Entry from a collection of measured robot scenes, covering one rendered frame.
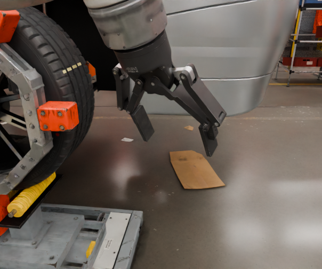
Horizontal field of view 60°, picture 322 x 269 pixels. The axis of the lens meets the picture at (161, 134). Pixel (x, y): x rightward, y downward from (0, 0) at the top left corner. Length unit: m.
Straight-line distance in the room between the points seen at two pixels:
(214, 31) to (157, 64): 0.72
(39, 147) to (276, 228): 1.38
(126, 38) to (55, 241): 1.12
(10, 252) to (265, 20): 1.34
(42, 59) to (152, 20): 0.59
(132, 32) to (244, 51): 0.79
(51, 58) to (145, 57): 0.56
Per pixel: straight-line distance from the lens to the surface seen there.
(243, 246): 1.64
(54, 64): 0.90
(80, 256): 1.39
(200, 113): 0.42
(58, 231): 1.41
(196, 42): 1.08
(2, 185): 1.04
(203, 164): 2.31
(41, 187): 1.17
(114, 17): 0.34
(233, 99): 1.13
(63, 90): 0.90
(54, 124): 0.85
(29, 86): 0.84
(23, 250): 1.38
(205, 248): 1.59
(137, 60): 0.37
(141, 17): 0.35
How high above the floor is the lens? 1.12
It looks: 23 degrees down
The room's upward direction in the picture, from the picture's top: straight up
